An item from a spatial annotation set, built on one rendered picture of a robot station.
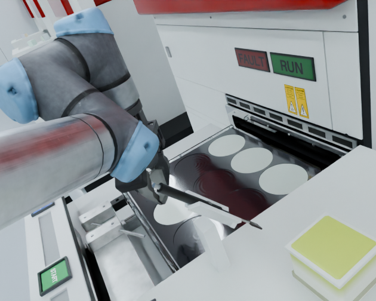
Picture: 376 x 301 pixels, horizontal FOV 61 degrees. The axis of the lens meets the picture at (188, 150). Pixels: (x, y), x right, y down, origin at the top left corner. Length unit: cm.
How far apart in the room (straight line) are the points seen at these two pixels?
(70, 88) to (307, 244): 34
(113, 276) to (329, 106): 53
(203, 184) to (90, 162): 46
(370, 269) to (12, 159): 37
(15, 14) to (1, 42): 69
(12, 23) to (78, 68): 800
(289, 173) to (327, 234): 32
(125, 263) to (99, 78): 38
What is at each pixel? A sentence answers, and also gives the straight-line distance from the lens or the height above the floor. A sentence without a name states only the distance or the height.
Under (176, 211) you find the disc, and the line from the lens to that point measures 71.
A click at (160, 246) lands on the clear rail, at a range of 65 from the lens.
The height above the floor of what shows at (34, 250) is 96.
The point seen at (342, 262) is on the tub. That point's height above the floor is 103.
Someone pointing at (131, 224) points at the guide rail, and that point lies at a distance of 84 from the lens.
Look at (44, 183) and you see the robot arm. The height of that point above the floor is 123.
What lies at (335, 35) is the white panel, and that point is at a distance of 60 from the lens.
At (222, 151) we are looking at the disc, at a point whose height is 90.
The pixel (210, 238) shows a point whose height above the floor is 103.
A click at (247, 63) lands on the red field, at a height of 109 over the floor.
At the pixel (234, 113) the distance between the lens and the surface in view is 95.
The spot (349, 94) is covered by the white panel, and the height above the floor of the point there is 106.
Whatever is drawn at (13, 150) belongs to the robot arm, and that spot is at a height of 127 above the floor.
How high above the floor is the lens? 135
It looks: 30 degrees down
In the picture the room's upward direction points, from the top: 21 degrees counter-clockwise
